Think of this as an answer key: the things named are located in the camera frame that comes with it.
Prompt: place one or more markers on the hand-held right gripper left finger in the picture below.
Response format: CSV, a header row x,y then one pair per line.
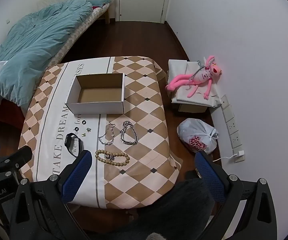
x,y
77,175

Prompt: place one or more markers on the white plastic bag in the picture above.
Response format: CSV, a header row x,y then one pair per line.
x,y
196,135

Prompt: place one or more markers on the wooden bed frame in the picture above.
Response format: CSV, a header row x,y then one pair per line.
x,y
107,15

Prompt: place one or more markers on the cardboard box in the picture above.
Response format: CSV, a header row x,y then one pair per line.
x,y
96,97

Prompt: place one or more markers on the small silver charm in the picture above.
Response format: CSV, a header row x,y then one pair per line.
x,y
109,157

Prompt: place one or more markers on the pink plush toy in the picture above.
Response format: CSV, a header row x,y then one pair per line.
x,y
201,77

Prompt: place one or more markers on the person's dark trouser leg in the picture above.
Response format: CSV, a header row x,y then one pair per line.
x,y
174,205

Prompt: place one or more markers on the white charger plug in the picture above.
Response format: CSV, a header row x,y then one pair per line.
x,y
240,153

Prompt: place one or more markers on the checkered printed tablecloth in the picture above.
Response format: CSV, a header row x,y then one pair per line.
x,y
144,110

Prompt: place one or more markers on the teal blanket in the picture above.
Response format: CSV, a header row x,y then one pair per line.
x,y
31,45

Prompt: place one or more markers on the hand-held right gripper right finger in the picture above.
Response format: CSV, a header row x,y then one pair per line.
x,y
210,175

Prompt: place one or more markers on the white wall socket strip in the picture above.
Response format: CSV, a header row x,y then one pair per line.
x,y
230,122

